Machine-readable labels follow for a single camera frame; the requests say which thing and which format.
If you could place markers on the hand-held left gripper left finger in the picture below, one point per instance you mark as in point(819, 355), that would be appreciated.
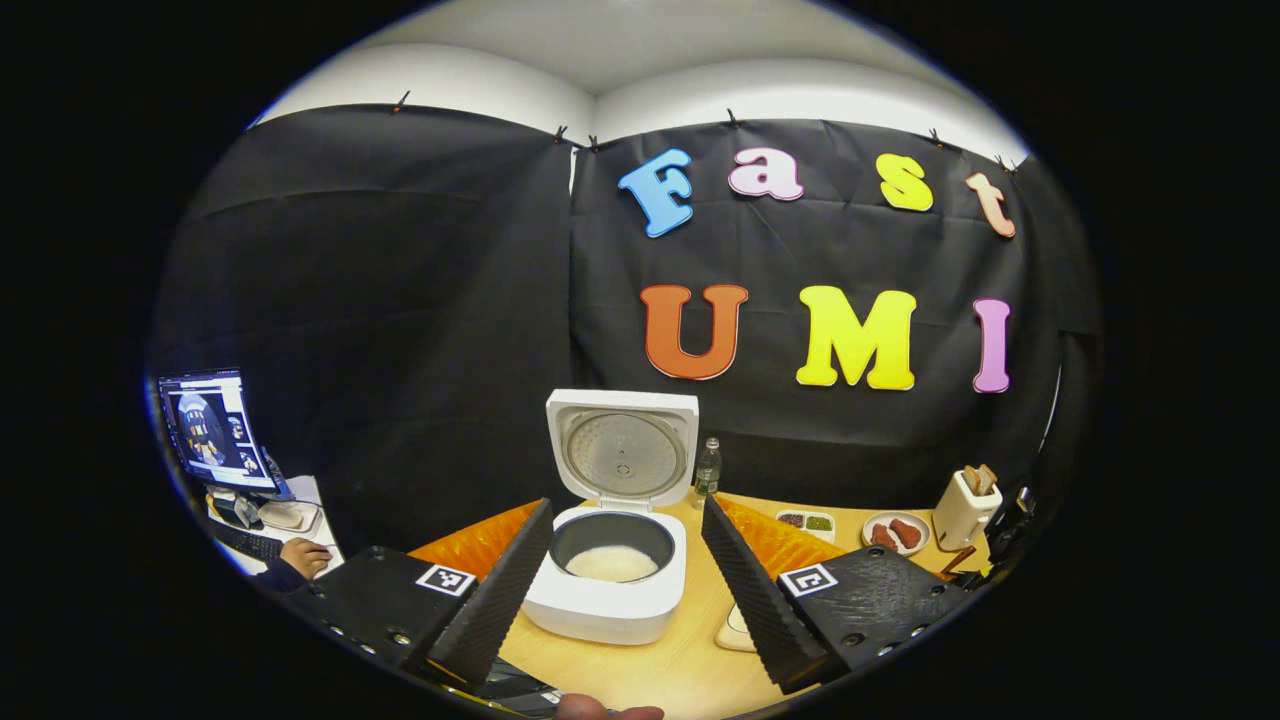
point(505, 590)

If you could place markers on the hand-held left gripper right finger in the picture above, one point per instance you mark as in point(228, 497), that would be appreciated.
point(750, 600)

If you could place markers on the glass tray of rice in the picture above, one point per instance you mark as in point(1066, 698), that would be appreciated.
point(738, 630)

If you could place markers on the brown wooden spoon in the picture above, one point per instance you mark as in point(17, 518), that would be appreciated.
point(958, 560)

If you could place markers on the white rice cooker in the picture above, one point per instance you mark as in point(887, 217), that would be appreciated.
point(620, 610)

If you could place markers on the toasted bread slice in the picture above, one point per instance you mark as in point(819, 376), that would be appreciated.
point(971, 482)
point(988, 478)

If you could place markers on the white toaster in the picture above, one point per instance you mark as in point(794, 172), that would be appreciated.
point(958, 520)

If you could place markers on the divided dish of grains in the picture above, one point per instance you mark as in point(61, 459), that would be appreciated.
point(805, 522)

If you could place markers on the white round plate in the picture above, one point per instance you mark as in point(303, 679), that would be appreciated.
point(925, 530)

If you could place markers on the brown meat piece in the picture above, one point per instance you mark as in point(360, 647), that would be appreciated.
point(883, 537)
point(906, 532)

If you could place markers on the clear plastic water bottle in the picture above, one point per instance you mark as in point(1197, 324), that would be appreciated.
point(707, 475)

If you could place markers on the white bowl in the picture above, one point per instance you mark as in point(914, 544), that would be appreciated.
point(288, 516)

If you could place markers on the black keyboard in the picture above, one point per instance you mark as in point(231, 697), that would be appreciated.
point(250, 545)

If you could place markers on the black backdrop cloth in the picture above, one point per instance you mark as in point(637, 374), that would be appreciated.
point(400, 300)

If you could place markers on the computer monitor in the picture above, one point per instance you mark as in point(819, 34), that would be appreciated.
point(215, 430)

